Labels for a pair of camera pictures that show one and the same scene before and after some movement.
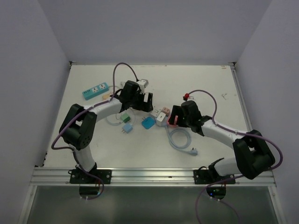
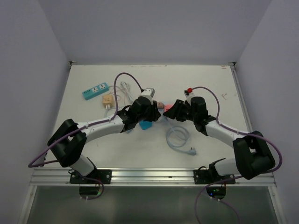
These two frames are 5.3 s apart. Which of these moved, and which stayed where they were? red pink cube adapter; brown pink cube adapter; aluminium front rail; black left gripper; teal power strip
Moved: black left gripper; brown pink cube adapter; red pink cube adapter
Stayed: teal power strip; aluminium front rail
